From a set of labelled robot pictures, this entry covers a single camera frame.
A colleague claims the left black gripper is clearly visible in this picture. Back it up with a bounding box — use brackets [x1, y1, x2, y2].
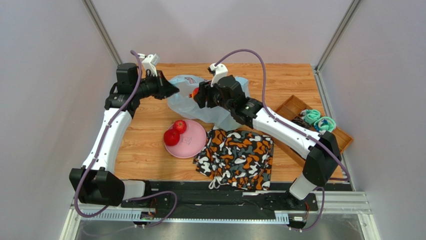
[133, 70, 179, 101]

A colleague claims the red apple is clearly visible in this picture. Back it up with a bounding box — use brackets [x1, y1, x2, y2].
[163, 128, 181, 146]
[172, 119, 188, 134]
[188, 87, 199, 99]

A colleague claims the light blue plastic bag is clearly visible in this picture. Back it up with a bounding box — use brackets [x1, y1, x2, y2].
[167, 74, 242, 131]

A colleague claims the red apple back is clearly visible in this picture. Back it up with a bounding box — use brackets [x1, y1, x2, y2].
[172, 119, 188, 134]

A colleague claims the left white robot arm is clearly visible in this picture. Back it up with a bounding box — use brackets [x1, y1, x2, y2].
[69, 63, 179, 206]

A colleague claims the pink plate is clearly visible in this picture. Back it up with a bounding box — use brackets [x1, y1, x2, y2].
[163, 119, 207, 159]

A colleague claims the camouflage patterned cloth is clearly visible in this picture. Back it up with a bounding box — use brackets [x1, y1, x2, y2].
[193, 129, 274, 191]

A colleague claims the wooden compartment tray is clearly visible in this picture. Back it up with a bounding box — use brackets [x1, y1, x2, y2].
[275, 95, 354, 167]

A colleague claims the teal sock roll left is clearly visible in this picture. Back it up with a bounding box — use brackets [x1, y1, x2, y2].
[300, 109, 321, 125]

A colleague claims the teal white sock roll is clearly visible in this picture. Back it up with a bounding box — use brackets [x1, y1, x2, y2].
[313, 116, 337, 135]

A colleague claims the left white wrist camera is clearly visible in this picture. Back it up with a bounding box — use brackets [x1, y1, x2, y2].
[139, 53, 160, 77]

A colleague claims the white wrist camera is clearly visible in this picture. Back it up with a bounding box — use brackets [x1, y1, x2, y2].
[207, 63, 229, 87]
[139, 53, 160, 77]

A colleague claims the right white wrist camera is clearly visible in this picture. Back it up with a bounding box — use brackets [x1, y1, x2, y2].
[207, 63, 229, 87]

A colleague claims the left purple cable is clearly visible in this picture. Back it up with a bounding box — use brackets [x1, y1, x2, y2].
[73, 49, 178, 229]

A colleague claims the black cable bundle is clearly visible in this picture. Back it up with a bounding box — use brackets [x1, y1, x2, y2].
[292, 117, 312, 131]

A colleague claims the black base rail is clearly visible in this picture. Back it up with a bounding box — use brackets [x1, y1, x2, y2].
[119, 179, 354, 222]

